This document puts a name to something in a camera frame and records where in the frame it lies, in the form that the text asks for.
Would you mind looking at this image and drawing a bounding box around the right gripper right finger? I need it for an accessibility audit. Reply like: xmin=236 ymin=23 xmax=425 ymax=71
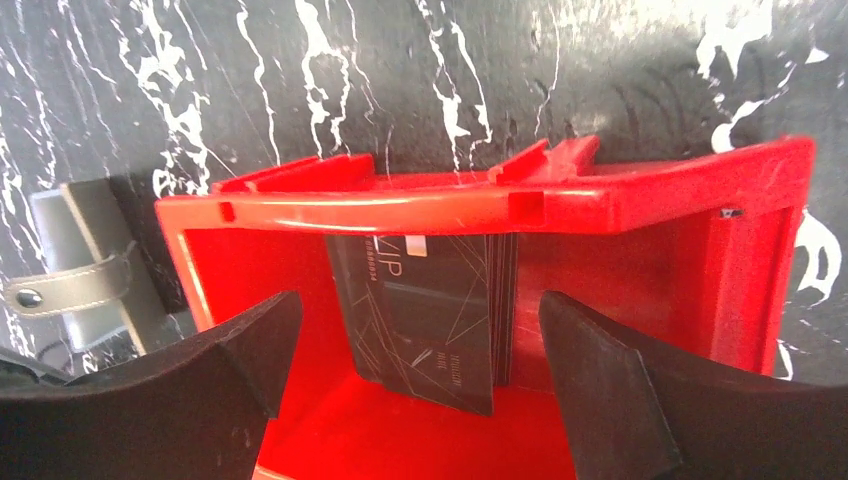
xmin=539 ymin=291 xmax=847 ymax=479

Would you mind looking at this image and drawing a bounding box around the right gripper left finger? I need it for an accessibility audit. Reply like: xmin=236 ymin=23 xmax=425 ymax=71
xmin=1 ymin=292 xmax=303 ymax=479

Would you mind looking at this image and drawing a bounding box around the red plastic bin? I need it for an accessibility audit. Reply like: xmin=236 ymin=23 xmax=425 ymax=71
xmin=156 ymin=136 xmax=816 ymax=479

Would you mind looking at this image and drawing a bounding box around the grey leather card holder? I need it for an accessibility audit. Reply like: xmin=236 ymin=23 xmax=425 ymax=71
xmin=4 ymin=179 xmax=180 ymax=354

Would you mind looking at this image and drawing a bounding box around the black credit card stack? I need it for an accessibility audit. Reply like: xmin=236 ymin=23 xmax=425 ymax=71
xmin=325 ymin=234 xmax=518 ymax=416

